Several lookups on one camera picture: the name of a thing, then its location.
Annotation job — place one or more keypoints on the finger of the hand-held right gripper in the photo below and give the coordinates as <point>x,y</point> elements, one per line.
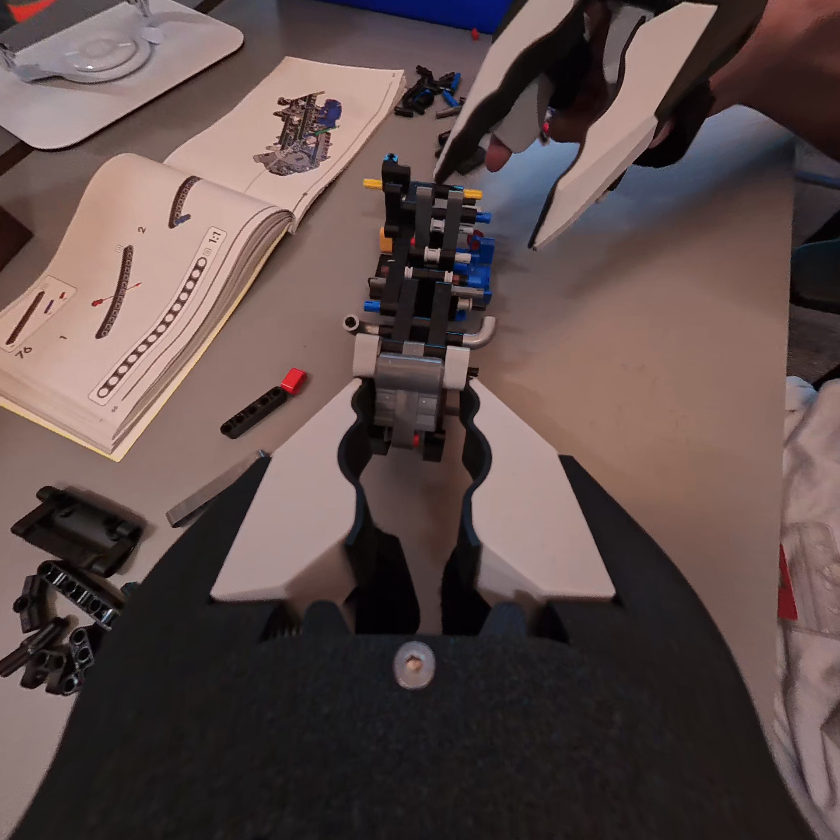
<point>505,72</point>
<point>630,131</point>

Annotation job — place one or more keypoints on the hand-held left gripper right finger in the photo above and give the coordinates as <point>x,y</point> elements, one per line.
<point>538,525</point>

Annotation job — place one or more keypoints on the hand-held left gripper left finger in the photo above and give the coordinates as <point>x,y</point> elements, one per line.
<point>289,518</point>

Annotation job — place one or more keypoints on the pile of small lego pins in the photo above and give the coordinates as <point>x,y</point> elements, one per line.
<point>430,92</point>

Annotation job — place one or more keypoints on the partly built lego vehicle model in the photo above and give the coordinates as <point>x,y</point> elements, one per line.
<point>420,262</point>

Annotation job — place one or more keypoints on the person's right forearm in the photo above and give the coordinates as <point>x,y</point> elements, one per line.
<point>787,65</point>

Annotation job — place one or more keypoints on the grey flat lego piece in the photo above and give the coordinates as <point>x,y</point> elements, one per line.
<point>197,505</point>

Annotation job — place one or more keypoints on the black lego beam with holes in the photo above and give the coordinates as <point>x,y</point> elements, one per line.
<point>253,413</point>
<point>79,594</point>

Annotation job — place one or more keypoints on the small red lego brick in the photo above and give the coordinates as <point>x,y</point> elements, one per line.
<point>293,380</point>

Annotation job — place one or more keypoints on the black lego panel piece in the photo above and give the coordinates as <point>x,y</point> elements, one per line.
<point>72,525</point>

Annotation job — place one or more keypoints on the pile of black lego connectors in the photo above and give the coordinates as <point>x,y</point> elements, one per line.
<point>46,656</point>

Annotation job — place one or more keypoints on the open lego instruction booklet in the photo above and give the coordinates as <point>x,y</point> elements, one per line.
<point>164,216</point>

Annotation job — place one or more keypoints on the person's right hand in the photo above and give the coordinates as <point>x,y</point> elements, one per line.
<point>584,98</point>

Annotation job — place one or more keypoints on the blue bin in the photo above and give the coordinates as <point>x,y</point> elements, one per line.
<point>420,13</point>

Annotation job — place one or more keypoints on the dark chair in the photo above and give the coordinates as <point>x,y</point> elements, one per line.
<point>817,275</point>

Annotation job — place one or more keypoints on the white plastic bag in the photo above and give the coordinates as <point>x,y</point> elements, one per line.
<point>814,459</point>

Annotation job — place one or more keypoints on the white tablet stand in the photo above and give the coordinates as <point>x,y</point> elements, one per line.
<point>184,52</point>

